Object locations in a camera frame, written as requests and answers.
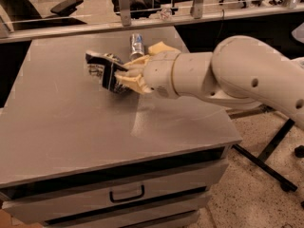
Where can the black office chair left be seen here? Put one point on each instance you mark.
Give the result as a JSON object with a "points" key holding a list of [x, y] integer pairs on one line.
{"points": [[24, 15]]}

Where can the black drawer handle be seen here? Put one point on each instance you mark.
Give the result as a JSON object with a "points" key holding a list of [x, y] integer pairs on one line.
{"points": [[126, 193]]}

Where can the silver blue drink can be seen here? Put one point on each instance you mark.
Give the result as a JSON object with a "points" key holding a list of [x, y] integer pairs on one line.
{"points": [[136, 46]]}

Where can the black floor stand frame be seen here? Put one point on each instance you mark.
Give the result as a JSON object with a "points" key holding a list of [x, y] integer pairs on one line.
{"points": [[264, 176]]}

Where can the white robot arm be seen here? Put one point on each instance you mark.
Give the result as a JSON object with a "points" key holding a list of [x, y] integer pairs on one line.
{"points": [[241, 73]]}

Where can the yellow sponge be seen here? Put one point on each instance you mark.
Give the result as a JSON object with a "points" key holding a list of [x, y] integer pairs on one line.
{"points": [[160, 47]]}

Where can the grey metal railing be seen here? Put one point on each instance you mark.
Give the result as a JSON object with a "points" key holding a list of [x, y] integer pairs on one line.
{"points": [[100, 17]]}

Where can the grey drawer cabinet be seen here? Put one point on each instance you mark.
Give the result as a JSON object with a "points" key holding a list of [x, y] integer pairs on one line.
{"points": [[65, 142]]}

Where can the blue chip bag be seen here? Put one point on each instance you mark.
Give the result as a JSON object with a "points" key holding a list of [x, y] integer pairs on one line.
{"points": [[104, 66]]}

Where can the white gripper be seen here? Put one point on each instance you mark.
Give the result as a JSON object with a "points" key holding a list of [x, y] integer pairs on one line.
{"points": [[159, 74]]}

